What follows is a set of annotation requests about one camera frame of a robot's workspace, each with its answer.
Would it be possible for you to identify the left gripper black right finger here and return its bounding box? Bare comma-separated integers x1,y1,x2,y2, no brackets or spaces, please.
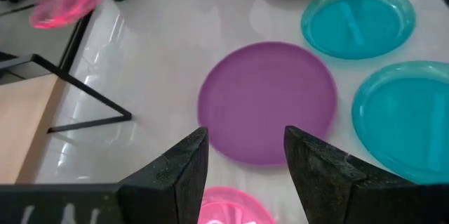
283,125,449,224

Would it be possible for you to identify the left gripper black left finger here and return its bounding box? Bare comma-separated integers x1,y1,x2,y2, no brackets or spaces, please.
0,127,210,224

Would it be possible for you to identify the transparent teal plate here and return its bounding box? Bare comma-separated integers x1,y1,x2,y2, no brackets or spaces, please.
300,0,417,60
351,60,449,185

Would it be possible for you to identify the purple plate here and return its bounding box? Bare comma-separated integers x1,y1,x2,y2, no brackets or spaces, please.
196,41,338,166

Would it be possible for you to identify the wooden shelf with black frame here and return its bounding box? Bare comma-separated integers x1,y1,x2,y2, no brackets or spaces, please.
0,52,133,185

